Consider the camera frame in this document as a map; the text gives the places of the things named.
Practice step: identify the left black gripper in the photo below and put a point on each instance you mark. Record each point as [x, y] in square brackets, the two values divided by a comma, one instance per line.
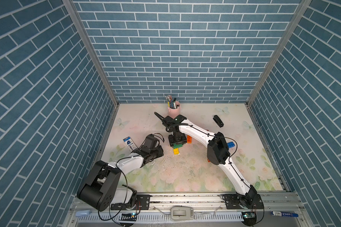
[160, 153]

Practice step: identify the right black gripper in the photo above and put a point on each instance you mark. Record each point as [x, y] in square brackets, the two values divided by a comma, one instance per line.
[171, 142]

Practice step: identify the dark green lego brick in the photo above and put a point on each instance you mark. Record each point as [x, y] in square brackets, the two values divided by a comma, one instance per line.
[177, 146]

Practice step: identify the yellow lego brick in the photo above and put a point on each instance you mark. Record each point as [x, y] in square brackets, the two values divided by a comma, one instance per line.
[176, 151]

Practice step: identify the orange lego brick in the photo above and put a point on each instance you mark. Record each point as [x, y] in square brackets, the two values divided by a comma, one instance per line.
[189, 139]

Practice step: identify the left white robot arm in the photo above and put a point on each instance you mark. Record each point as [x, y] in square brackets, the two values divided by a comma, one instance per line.
[100, 187]

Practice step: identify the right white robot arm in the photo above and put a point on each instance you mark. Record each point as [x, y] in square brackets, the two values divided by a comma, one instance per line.
[217, 153]

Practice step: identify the blue lego brick right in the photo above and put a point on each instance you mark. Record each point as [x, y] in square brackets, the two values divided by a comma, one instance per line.
[231, 144]

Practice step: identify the pink pen cup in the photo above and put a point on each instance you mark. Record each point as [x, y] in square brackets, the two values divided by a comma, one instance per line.
[174, 112]

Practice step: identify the pens in cup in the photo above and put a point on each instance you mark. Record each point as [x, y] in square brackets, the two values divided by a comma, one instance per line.
[171, 102]

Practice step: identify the white blue small box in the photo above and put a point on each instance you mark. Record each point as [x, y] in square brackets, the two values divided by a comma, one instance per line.
[130, 144]

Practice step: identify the black stapler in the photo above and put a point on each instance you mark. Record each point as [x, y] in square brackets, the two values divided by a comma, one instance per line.
[218, 121]

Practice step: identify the white handheld device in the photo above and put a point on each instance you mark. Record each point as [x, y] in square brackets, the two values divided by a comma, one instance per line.
[180, 213]

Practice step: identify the blue white marker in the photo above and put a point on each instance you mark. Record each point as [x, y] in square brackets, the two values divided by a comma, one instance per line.
[284, 214]

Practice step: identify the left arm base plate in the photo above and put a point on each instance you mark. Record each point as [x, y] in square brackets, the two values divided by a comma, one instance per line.
[141, 202]

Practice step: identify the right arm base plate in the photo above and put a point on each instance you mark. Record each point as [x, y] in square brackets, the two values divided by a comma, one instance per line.
[244, 202]

